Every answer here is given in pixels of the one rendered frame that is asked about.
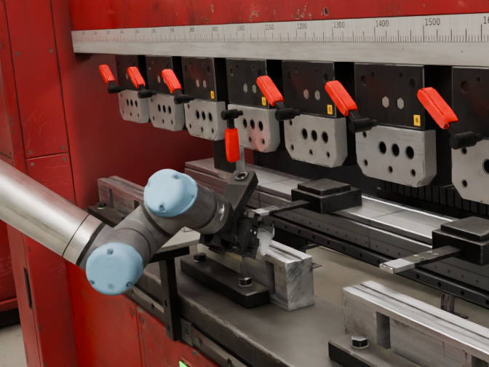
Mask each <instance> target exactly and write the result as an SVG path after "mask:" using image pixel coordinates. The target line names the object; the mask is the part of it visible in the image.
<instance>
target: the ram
mask: <svg viewBox="0 0 489 367"><path fill-rule="evenodd" d="M68 9H69V16H70V22H71V30H72V31H89V30H106V29H124V28H158V27H175V26H193V25H226V24H244V23H278V22H295V21H312V20H346V19H363V18H381V17H415V16H432V15H466V14H483V13H489V0H68ZM73 52H80V53H101V54H123V55H164V56H185V57H206V58H248V59H269V60H310V61H332V62H353V63H394V64H416V65H437V66H479V67H489V42H73Z"/></svg>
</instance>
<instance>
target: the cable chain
mask: <svg viewBox="0 0 489 367"><path fill-rule="evenodd" d="M380 188H381V189H382V190H387V191H388V192H394V193H400V194H406V195H407V196H411V197H412V196H413V197H414V198H420V199H421V200H427V201H431V202H432V201H434V202H435V203H441V204H442V205H449V206H450V207H457V208H458V209H464V210H469V211H470V210H471V211H472V212H473V213H480V214H482V215H489V204H485V203H481V202H475V201H472V200H467V199H463V198H462V197H461V195H460V194H459V192H458V190H457V189H456V187H455V186H454V185H453V183H447V184H444V185H440V186H431V185H426V186H419V187H412V186H407V185H403V184H400V183H394V182H391V181H385V180H381V179H380Z"/></svg>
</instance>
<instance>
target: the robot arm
mask: <svg viewBox="0 0 489 367"><path fill-rule="evenodd" d="M258 182H259V181H258V178H257V175H256V173H255V171H251V170H235V171H234V173H233V175H232V176H231V178H230V180H229V181H228V183H227V184H226V187H225V189H224V190H223V192H222V193H221V194H219V193H217V192H215V191H213V190H212V189H209V188H207V187H206V186H204V185H202V184H200V183H199V182H197V181H195V180H194V179H193V178H192V177H190V176H189V175H186V174H184V173H179V172H177V171H175V170H171V169H165V170H160V171H158V172H156V173H154V174H153V175H152V176H151V177H150V178H149V180H148V183H147V185H146V186H145V189H144V193H143V196H144V202H142V204H141V205H139V206H138V207H137V208H136V209H135V210H134V211H132V212H131V214H129V215H128V216H127V217H126V218H125V219H124V220H123V221H121V222H120V223H119V224H118V225H117V226H115V227H114V228H112V227H110V226H109V225H107V224H104V223H103V222H102V221H100V220H99V219H97V218H96V217H94V216H92V215H90V214H89V213H87V212H86V211H84V210H82V209H81V208H79V207H77V206H76V205H75V204H73V203H71V202H69V201H68V200H66V199H65V198H63V197H61V196H60V195H58V194H56V193H54V192H53V191H52V190H50V189H48V188H47V187H45V186H43V185H42V184H40V183H39V182H37V181H35V180H33V179H32V178H30V177H29V176H27V175H26V174H24V173H22V172H20V171H19V170H17V169H16V168H14V167H13V166H11V165H9V164H7V163H6V162H4V161H3V160H1V159H0V219H1V220H2V221H4V222H6V223H8V224H9V225H11V226H13V227H14V228H16V229H17V230H19V231H21V232H22V233H24V234H26V235H28V236H29V237H31V238H32V239H34V240H35V241H37V242H39V243H41V244H42V245H44V246H45V247H47V248H49V249H50V250H52V251H54V252H56V253H57V254H58V255H60V256H62V257H63V258H65V259H67V260H69V261H70V262H72V263H73V264H75V265H77V266H78V267H80V268H81V269H83V270H84V271H86V274H87V279H88V280H89V282H90V284H91V286H92V287H93V288H94V289H95V290H96V291H98V292H100V293H102V294H105V295H109V296H116V295H119V294H122V293H125V292H126V291H128V290H129V289H131V287H132V286H133V285H134V284H136V282H137V281H139V279H140V277H141V275H142V273H143V270H144V269H145V267H146V266H147V264H148V263H149V261H150V260H151V258H152V256H153V255H154V254H155V252H157V251H158V249H160V248H161V247H162V246H163V245H164V244H165V243H166V242H168V241H169V240H170V239H171V238H172V237H173V236H174V235H176V234H177V233H178V232H179V231H180V230H181V229H182V228H183V227H188V228H189V229H192V230H194V231H196V232H198V233H200V238H199V243H200V244H203V245H205V246H207V247H209V250H211V251H212V252H215V253H217V254H220V255H222V256H225V252H226V253H227V252H228V253H236V254H238V255H240V256H242V257H248V258H252V259H256V255H257V251H258V245H259V243H260V252H261V255H262V256H264V255H266V252H267V250H268V247H269V243H270V240H271V238H273V237H274V224H273V222H272V221H271V220H269V219H267V218H265V217H263V216H260V214H259V213H256V212H255V211H252V210H247V209H245V206H246V204H247V202H248V201H249V199H250V197H251V195H252V193H253V192H254V190H255V187H256V186H257V185H258ZM218 251H220V252H218Z"/></svg>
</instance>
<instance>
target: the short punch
mask: <svg viewBox="0 0 489 367"><path fill-rule="evenodd" d="M212 149H213V158H214V167H215V169H217V170H218V173H219V178H222V179H225V180H227V181H229V180H230V178H231V176H232V175H233V173H234V171H235V170H245V156H244V147H239V155H240V158H239V160H238V161H237V162H229V161H228V160H227V157H226V142H225V139H223V140H218V141H212Z"/></svg>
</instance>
